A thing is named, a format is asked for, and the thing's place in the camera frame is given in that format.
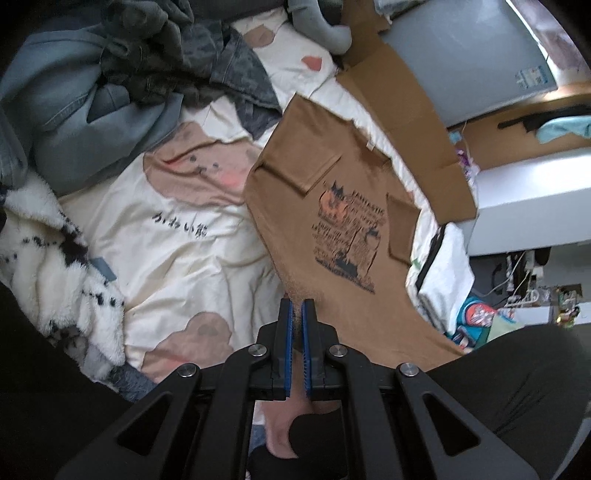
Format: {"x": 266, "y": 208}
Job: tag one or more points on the large cardboard sheet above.
{"x": 415, "y": 129}

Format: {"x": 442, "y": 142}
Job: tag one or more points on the white cabinet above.
{"x": 531, "y": 207}

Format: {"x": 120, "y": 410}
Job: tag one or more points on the teal floral blanket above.
{"x": 475, "y": 318}

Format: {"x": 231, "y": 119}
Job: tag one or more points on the light grey folded sweatshirt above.
{"x": 448, "y": 277}

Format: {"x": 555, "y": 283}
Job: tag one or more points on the blue grey garment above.
{"x": 69, "y": 115}

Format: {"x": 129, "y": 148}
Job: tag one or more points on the grey neck pillow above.
{"x": 318, "y": 27}

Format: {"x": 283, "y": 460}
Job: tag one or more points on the cream bear print bed sheet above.
{"x": 161, "y": 258}

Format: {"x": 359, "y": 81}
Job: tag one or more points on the white fluffy spotted blanket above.
{"x": 46, "y": 277}

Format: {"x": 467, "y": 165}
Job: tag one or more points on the teal cloth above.
{"x": 563, "y": 129}

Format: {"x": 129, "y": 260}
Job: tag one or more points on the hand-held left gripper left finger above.
{"x": 288, "y": 350}

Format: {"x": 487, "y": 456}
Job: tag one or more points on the purple white refill pouch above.
{"x": 464, "y": 161}

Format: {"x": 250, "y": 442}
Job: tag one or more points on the brown printed t-shirt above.
{"x": 295, "y": 230}

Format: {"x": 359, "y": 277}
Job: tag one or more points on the grey plastic-wrapped mattress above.
{"x": 461, "y": 60}

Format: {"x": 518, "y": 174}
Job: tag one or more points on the dark grey crumpled garment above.
{"x": 152, "y": 60}

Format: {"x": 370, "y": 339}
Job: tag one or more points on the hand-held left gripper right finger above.
{"x": 305, "y": 355}

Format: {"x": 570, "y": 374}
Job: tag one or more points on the brown board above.
{"x": 508, "y": 143}

